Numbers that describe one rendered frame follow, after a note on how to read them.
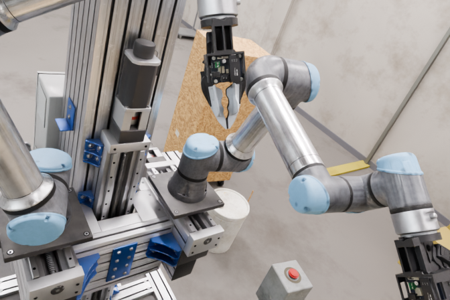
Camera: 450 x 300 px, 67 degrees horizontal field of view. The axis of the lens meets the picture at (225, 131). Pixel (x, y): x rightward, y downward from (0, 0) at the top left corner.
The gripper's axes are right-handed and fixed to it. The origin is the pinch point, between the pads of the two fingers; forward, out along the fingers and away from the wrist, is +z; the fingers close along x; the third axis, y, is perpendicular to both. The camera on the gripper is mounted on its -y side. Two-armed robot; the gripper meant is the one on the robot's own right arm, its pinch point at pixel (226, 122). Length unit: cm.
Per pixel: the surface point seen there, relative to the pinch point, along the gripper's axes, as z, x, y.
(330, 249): 147, 98, -180
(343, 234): 148, 119, -200
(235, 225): 95, 16, -143
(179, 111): 24, -14, -212
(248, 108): 24, 40, -192
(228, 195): 81, 15, -160
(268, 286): 71, 15, -43
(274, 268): 64, 18, -42
